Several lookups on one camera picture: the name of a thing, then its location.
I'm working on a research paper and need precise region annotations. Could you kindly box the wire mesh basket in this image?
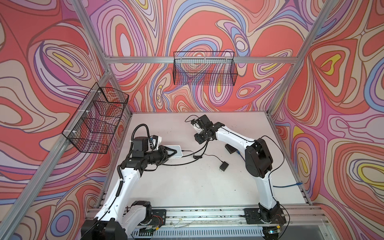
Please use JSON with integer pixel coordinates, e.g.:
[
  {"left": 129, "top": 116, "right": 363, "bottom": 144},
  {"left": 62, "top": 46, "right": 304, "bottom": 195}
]
[
  {"left": 62, "top": 83, "right": 129, "bottom": 154},
  {"left": 173, "top": 51, "right": 238, "bottom": 86}
]

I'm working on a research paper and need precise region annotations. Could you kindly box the black ethernet cable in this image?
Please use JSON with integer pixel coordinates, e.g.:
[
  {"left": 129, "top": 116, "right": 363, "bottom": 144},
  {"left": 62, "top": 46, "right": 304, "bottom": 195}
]
[
  {"left": 161, "top": 142, "right": 209, "bottom": 167},
  {"left": 181, "top": 140, "right": 209, "bottom": 159}
]

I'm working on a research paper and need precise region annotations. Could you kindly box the left wire mesh basket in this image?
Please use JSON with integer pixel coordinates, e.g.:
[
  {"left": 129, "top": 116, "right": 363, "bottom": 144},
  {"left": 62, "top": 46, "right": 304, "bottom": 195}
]
[{"left": 62, "top": 83, "right": 129, "bottom": 154}]

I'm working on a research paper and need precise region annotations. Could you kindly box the blue ethernet cable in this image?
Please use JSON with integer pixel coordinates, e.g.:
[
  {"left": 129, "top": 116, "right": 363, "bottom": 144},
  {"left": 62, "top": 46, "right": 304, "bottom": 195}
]
[{"left": 272, "top": 181, "right": 303, "bottom": 189}]

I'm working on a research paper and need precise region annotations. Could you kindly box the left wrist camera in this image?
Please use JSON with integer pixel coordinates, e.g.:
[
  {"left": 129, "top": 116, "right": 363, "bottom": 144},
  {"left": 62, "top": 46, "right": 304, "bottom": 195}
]
[{"left": 132, "top": 135, "right": 162, "bottom": 152}]

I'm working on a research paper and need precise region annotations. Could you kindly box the back wire mesh basket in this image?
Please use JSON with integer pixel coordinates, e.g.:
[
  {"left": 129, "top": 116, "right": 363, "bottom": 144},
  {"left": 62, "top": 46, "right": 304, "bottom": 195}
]
[{"left": 173, "top": 51, "right": 238, "bottom": 86}]

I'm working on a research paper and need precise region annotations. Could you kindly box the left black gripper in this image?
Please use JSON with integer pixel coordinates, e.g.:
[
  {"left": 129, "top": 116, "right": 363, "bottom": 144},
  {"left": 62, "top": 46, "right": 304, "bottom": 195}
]
[{"left": 142, "top": 146, "right": 176, "bottom": 167}]

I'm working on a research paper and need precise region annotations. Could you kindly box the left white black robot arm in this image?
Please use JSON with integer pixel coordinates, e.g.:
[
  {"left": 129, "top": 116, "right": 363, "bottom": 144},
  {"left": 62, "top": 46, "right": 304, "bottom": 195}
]
[{"left": 81, "top": 124, "right": 171, "bottom": 240}]

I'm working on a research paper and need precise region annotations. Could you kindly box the black network switch box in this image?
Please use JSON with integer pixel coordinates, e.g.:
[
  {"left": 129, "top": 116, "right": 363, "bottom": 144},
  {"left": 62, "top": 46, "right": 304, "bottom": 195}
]
[{"left": 225, "top": 144, "right": 238, "bottom": 154}]

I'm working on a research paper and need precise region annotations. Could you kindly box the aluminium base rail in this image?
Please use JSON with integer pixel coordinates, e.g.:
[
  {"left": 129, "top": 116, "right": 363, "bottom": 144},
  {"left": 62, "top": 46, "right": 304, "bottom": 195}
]
[{"left": 80, "top": 205, "right": 331, "bottom": 239}]

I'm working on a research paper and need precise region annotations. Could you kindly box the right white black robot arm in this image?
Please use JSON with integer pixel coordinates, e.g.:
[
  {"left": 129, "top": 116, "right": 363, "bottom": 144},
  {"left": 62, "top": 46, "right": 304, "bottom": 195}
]
[{"left": 191, "top": 115, "right": 281, "bottom": 224}]

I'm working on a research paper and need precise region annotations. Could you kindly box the black power adapter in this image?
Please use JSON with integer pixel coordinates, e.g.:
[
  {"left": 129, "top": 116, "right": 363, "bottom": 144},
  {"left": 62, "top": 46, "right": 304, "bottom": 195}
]
[{"left": 193, "top": 154, "right": 229, "bottom": 172}]

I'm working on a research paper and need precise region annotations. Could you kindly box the small white network switch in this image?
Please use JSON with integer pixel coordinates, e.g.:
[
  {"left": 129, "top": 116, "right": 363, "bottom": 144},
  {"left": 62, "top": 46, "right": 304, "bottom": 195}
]
[{"left": 165, "top": 145, "right": 183, "bottom": 159}]

